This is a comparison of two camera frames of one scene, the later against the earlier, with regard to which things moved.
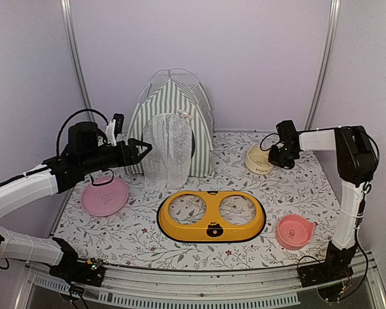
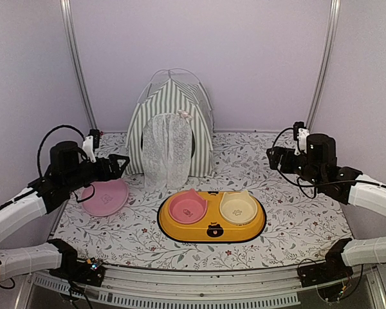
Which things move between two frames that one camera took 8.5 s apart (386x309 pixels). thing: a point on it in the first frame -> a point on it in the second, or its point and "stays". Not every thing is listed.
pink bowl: (294, 232) -> (187, 206)
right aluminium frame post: (335, 9) stays
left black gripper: (133, 151) -> (115, 172)
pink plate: (103, 200) stays
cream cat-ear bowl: (257, 160) -> (237, 207)
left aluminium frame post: (66, 7) stays
